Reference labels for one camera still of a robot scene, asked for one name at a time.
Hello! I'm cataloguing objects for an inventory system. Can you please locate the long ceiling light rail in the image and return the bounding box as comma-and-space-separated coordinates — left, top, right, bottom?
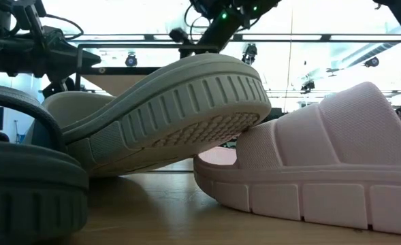
67, 33, 401, 43

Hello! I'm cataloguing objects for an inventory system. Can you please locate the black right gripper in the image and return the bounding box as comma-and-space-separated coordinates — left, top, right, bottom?
178, 15, 244, 59

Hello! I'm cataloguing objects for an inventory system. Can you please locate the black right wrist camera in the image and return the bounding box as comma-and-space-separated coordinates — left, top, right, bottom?
168, 27, 191, 45

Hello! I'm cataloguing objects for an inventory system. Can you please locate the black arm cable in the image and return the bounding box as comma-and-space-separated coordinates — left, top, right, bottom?
183, 3, 203, 34
44, 13, 85, 40

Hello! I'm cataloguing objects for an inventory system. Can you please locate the grey rubber slide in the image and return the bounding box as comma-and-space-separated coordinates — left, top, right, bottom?
62, 52, 272, 178
22, 91, 118, 148

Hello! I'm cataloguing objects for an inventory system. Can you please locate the black ceiling spotlight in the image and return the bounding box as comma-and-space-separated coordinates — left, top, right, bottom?
125, 52, 139, 68
364, 56, 381, 69
300, 79, 317, 95
241, 43, 258, 66

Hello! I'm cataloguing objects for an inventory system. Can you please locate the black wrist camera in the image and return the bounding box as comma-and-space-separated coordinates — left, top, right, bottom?
11, 0, 48, 38
168, 27, 191, 45

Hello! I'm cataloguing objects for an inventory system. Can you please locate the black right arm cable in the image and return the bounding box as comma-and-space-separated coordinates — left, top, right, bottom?
183, 3, 203, 34

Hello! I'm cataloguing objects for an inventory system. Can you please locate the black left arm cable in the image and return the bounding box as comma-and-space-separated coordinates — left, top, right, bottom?
44, 13, 85, 40

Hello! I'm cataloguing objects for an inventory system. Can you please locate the wooden shelf black metal frame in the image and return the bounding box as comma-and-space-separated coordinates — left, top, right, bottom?
74, 43, 220, 98

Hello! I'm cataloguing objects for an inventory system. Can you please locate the pink rubber slide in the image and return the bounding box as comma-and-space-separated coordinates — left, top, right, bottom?
193, 81, 401, 238

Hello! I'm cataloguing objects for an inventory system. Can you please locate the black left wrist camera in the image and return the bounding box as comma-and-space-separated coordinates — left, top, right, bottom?
11, 0, 48, 38

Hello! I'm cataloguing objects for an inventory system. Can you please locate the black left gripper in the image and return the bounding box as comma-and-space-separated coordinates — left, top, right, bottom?
0, 29, 102, 82

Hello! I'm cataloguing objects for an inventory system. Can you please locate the black rubber slide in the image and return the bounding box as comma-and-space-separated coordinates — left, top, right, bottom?
0, 82, 89, 245

